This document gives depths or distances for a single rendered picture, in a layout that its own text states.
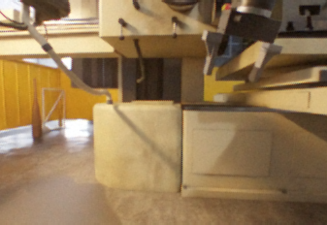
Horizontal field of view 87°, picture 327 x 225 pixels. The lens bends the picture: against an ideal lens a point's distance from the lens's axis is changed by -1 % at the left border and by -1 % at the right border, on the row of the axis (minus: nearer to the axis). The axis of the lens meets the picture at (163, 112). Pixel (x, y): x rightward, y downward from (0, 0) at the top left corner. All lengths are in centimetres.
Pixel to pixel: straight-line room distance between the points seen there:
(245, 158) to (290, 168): 30
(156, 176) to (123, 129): 40
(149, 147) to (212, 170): 44
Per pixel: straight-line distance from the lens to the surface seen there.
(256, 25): 49
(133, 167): 131
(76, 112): 417
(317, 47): 102
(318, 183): 159
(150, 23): 123
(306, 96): 100
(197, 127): 119
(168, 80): 179
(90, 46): 164
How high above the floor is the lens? 66
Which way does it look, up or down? 5 degrees down
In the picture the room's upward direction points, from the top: 1 degrees clockwise
